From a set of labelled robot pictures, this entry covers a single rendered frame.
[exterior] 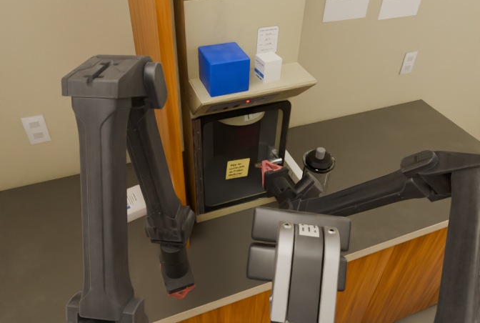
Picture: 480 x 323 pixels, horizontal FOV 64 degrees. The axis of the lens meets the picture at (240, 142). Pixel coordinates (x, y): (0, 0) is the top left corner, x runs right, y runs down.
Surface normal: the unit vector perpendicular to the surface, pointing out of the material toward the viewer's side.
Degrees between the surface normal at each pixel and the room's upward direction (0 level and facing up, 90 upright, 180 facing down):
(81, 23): 90
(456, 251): 51
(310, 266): 44
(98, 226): 62
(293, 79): 0
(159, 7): 90
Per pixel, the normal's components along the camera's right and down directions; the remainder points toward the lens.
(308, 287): -0.07, -0.14
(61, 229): 0.03, -0.78
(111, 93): -0.14, 0.16
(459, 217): -0.75, -0.59
